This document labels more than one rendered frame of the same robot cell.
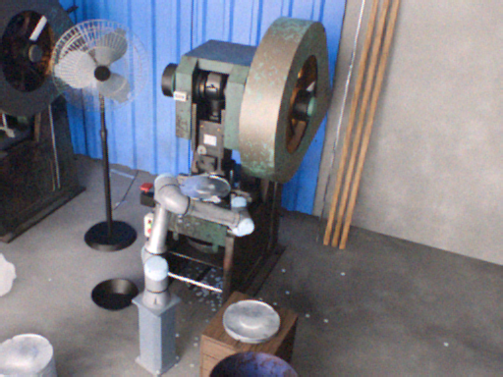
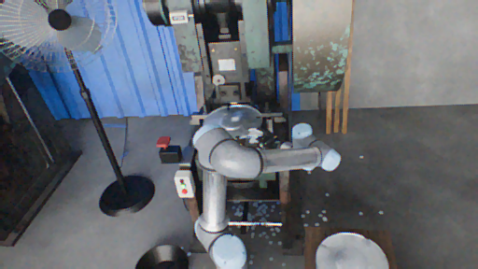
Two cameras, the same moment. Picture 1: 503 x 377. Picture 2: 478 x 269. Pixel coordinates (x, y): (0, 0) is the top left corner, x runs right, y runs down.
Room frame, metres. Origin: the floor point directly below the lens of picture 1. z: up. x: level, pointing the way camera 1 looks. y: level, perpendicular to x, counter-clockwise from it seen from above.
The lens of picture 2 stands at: (1.47, 0.30, 1.78)
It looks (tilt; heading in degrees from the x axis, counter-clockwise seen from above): 36 degrees down; 345
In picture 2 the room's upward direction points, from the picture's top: 8 degrees counter-clockwise
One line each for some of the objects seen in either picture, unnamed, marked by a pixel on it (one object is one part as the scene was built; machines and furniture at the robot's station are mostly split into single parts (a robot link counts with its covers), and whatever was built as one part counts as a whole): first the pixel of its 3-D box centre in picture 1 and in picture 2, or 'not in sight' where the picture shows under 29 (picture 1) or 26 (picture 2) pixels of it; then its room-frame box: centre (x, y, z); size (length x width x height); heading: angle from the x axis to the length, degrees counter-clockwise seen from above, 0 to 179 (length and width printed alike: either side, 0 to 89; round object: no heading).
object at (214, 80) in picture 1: (218, 99); (223, 12); (3.00, -0.14, 1.27); 0.21 x 0.12 x 0.34; 154
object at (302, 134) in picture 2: (239, 210); (304, 140); (2.48, -0.25, 0.88); 0.11 x 0.08 x 0.11; 10
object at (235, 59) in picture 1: (224, 161); (237, 85); (3.13, -0.21, 0.83); 0.79 x 0.43 x 1.34; 154
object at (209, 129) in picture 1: (213, 141); (228, 65); (2.96, -0.12, 1.04); 0.17 x 0.15 x 0.30; 154
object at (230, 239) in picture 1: (260, 226); (289, 141); (3.01, -0.44, 0.45); 0.92 x 0.12 x 0.90; 154
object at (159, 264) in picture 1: (156, 273); (230, 256); (2.30, 0.16, 0.62); 0.13 x 0.12 x 0.14; 10
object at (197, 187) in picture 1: (204, 187); (232, 121); (2.89, -0.08, 0.78); 0.29 x 0.29 x 0.01
